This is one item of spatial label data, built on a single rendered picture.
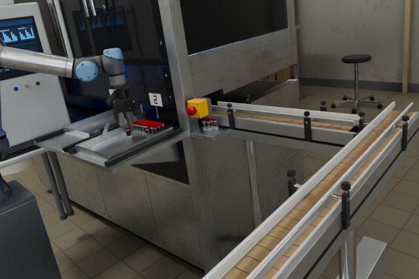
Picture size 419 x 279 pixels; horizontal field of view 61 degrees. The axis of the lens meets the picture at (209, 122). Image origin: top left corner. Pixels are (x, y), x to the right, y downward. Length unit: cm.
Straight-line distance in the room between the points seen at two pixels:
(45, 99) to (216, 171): 112
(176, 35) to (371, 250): 108
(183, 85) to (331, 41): 413
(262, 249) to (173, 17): 102
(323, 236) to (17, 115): 184
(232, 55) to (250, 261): 121
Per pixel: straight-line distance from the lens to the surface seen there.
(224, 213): 191
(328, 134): 132
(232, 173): 188
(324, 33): 552
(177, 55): 151
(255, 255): 76
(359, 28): 529
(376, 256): 137
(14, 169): 430
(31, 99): 228
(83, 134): 181
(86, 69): 141
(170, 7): 150
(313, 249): 78
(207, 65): 164
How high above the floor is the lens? 141
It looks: 18 degrees down
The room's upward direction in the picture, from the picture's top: 8 degrees counter-clockwise
